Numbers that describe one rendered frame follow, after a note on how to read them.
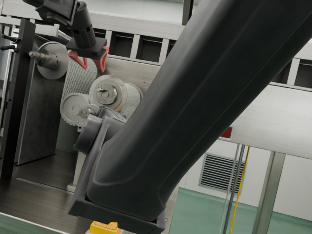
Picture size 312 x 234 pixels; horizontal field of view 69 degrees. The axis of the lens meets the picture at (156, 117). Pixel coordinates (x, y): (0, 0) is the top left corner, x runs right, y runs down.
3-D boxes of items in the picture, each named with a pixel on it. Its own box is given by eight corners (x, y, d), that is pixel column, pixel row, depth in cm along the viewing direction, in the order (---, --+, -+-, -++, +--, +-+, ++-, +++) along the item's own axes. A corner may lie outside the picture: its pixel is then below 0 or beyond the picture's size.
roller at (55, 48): (34, 76, 89) (39, 40, 88) (68, 83, 113) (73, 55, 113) (65, 82, 87) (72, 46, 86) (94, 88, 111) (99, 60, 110)
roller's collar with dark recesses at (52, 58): (33, 65, 82) (35, 47, 82) (43, 68, 88) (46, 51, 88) (48, 68, 81) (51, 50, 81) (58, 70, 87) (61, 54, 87)
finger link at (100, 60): (105, 79, 69) (98, 54, 62) (84, 75, 70) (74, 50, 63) (113, 65, 73) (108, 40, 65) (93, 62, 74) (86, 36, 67)
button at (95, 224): (88, 233, 57) (90, 224, 57) (100, 220, 64) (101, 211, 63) (114, 241, 56) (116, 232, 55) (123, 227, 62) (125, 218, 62)
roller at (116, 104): (88, 104, 84) (98, 74, 83) (113, 106, 109) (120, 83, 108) (116, 114, 82) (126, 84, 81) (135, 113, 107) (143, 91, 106)
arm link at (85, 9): (77, 9, 53) (89, -3, 56) (52, 4, 54) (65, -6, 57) (85, 35, 58) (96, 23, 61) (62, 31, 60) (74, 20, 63)
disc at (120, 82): (83, 107, 84) (96, 69, 83) (84, 107, 85) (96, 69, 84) (119, 120, 82) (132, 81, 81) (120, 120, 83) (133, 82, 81)
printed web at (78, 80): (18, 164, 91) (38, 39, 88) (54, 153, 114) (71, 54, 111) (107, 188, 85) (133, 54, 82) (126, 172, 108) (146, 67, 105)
